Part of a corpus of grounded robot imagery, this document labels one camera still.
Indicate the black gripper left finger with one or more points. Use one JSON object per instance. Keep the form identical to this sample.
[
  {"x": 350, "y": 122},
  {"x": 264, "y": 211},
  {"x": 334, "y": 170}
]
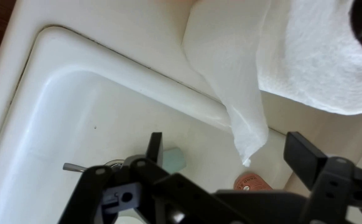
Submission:
[{"x": 106, "y": 194}]

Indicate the orange hand soap bottle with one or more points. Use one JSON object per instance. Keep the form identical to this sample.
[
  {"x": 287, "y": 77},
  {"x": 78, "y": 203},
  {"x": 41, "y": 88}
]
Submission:
[{"x": 252, "y": 181}]

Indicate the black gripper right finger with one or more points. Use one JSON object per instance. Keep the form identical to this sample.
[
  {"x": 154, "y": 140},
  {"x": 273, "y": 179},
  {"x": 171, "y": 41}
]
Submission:
[{"x": 343, "y": 190}]

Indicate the metal spoon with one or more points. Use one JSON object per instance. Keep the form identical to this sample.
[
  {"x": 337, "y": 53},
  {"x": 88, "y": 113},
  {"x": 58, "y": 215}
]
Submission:
[{"x": 74, "y": 167}]

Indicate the white kitchen sink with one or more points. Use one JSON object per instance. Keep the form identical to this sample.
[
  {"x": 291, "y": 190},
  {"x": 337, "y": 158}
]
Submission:
[{"x": 85, "y": 124}]

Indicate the white paper towel roll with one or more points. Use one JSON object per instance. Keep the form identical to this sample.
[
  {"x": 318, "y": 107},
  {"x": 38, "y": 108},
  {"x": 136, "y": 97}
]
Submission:
[{"x": 322, "y": 57}]

